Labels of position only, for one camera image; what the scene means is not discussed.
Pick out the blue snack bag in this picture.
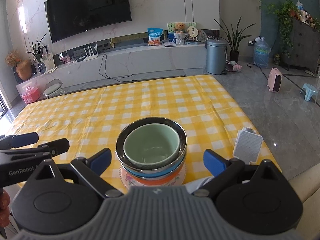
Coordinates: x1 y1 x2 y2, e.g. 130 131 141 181
148 28 163 46

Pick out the white wifi router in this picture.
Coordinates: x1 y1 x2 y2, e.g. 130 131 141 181
83 44 98 61

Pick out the orange round vase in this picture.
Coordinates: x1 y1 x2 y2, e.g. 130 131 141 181
16 60 33 81

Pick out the green ceramic bowl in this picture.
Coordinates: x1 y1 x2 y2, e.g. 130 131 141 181
123 124 180 169

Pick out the grey drawer cabinet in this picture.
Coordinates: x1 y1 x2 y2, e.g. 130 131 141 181
283 19 319 75

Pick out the white marble tv console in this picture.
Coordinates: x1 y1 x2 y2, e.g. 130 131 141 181
16 44 206 94

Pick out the white mesh rectangular device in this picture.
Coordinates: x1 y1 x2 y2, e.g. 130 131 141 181
233 127 263 164

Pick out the blue water jug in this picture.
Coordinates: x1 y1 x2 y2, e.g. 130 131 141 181
253 36 271 68

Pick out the pink plastic storage box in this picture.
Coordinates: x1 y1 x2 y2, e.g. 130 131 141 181
21 87 40 104

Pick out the person left hand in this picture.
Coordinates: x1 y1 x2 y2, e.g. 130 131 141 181
0 190 10 228

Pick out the trailing ivy plant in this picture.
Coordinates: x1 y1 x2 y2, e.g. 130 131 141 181
267 0 298 59

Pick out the teddy bear toy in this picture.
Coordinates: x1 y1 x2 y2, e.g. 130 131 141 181
174 22 187 46

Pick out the tall green floor plant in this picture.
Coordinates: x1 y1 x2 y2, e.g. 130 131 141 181
214 16 256 62

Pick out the clear glass floral plate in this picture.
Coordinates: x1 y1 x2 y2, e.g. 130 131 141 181
120 164 187 189

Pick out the potted plant blue vase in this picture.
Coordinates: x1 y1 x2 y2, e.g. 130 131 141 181
25 35 46 74

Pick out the steel bowl blue outside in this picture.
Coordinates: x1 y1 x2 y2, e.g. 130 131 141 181
116 117 188 179

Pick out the yellow checkered tablecloth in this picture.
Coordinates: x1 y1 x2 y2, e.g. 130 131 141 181
11 74 282 193

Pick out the steel bowl orange outside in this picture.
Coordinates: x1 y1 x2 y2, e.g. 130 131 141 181
132 168 181 186

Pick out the small blue plastic stool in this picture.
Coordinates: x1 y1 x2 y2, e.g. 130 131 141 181
300 83 319 103

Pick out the black wall television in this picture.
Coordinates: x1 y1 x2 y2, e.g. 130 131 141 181
44 0 132 43

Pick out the grey metal trash bin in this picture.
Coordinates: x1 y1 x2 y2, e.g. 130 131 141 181
206 39 227 75

